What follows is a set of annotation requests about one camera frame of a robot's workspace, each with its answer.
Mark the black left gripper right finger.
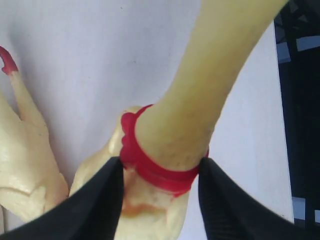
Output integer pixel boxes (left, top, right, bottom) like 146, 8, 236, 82
198, 157, 320, 240

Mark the whole yellow rubber chicken front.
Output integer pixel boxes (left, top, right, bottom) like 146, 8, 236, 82
70, 0, 286, 240

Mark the yellow rubber chicken rear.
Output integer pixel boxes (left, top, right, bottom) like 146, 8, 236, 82
0, 47, 69, 222

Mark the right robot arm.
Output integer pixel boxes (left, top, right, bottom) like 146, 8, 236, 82
274, 0, 320, 226

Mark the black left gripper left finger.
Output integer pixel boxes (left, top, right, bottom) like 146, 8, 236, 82
0, 157, 124, 240

